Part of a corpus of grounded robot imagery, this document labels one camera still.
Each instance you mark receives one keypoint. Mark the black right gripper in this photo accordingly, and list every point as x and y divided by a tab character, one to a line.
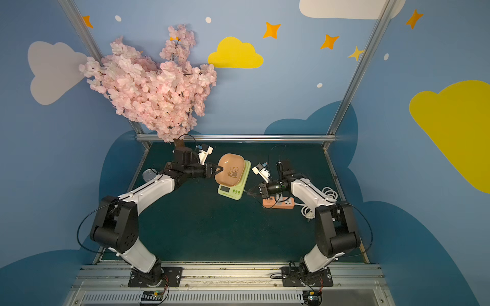
261	189

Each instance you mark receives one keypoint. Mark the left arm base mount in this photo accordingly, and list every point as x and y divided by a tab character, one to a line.
158	277

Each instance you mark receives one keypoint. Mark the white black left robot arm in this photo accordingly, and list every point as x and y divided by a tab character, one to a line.
116	223

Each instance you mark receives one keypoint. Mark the small black controller box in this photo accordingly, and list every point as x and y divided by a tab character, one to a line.
311	298

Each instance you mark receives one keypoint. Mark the orange power strip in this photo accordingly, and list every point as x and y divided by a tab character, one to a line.
282	203

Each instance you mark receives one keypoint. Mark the green electronic kitchen scale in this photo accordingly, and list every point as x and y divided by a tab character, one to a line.
236	192

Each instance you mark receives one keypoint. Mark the silver tin can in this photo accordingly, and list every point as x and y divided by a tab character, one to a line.
149	175

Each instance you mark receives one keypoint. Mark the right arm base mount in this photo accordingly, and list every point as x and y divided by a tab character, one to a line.
298	276

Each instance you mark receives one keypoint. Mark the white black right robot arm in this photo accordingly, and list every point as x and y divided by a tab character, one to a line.
336	231

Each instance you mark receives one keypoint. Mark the aluminium frame rail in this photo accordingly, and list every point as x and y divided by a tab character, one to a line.
260	138

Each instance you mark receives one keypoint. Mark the pink panda pet bowl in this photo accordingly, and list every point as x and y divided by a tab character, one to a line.
233	167

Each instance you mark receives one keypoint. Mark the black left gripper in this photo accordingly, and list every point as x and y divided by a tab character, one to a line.
205	170

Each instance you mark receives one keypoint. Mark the artificial cherry blossom tree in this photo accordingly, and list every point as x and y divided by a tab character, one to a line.
165	97

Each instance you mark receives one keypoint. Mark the small green circuit board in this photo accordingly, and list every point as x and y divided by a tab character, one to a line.
152	298

